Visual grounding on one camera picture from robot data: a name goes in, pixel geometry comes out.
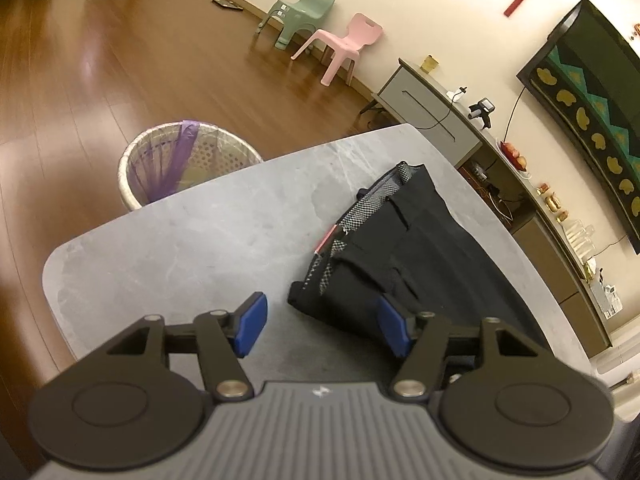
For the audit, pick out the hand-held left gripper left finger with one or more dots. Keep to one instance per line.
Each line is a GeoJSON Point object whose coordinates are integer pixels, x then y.
{"type": "Point", "coordinates": [250, 325]}

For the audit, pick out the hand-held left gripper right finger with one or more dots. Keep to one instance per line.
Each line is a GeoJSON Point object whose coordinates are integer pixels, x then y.
{"type": "Point", "coordinates": [392, 325]}

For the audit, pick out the black shorts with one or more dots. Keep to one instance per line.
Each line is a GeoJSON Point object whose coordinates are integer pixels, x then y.
{"type": "Point", "coordinates": [430, 255]}

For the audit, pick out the white woven wastebasket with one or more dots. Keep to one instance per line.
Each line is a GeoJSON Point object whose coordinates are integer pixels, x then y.
{"type": "Point", "coordinates": [220, 152]}

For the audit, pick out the purple trash bag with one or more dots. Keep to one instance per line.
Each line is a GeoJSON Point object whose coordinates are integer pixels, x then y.
{"type": "Point", "coordinates": [177, 160]}

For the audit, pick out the gold jars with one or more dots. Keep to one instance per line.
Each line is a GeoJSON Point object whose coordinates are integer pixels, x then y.
{"type": "Point", "coordinates": [551, 202]}

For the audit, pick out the glass jars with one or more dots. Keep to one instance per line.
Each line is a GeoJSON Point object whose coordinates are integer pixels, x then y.
{"type": "Point", "coordinates": [580, 237]}

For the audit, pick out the plate of fruit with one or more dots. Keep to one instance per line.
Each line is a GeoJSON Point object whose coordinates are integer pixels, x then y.
{"type": "Point", "coordinates": [514, 156]}

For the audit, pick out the grey television cabinet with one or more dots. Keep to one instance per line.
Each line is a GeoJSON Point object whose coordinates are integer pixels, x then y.
{"type": "Point", "coordinates": [430, 105]}

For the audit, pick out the white charger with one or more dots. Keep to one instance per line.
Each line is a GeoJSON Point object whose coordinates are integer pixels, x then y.
{"type": "Point", "coordinates": [455, 95]}

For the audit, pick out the gold cup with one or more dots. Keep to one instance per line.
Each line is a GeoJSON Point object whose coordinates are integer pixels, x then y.
{"type": "Point", "coordinates": [429, 64]}

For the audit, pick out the pink plastic chair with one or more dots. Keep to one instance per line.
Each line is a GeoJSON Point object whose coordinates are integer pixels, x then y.
{"type": "Point", "coordinates": [350, 42]}

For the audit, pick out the television with patterned cloth cover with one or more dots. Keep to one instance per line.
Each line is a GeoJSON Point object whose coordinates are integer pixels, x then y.
{"type": "Point", "coordinates": [590, 110]}

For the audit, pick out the green plastic chair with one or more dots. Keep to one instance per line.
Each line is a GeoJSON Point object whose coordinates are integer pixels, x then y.
{"type": "Point", "coordinates": [300, 12]}

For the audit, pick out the dark flat scale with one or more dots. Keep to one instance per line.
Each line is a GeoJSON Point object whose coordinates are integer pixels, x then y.
{"type": "Point", "coordinates": [227, 4]}

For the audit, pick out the small black camera gadget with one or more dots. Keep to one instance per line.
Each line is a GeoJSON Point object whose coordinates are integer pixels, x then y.
{"type": "Point", "coordinates": [482, 110]}

